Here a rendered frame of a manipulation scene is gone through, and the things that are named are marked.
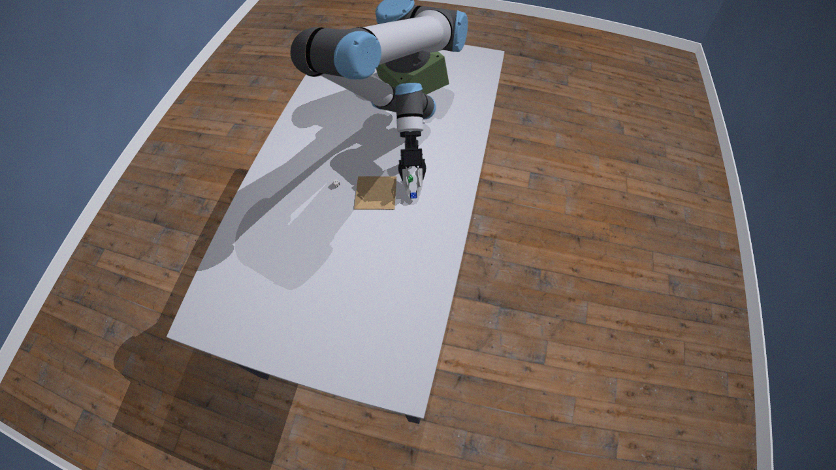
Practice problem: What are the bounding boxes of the tan mat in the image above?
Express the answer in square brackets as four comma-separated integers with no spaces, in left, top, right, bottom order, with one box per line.
[354,176,396,210]

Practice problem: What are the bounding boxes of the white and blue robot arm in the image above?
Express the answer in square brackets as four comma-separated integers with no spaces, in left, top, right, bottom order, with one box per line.
[291,0,468,133]

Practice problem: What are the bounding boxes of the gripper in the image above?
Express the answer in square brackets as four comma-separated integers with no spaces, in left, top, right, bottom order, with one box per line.
[398,131,426,198]

